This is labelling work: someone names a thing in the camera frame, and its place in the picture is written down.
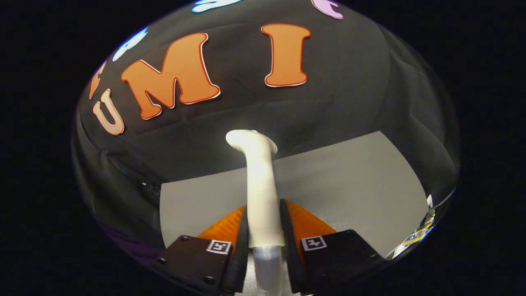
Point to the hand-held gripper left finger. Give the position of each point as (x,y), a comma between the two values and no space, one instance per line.
(242,255)

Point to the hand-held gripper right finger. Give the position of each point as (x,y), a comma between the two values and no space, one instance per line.
(289,255)

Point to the grey top white cabinet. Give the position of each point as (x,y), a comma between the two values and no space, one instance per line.
(349,189)

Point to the white shelf tray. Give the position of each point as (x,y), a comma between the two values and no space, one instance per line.
(417,234)

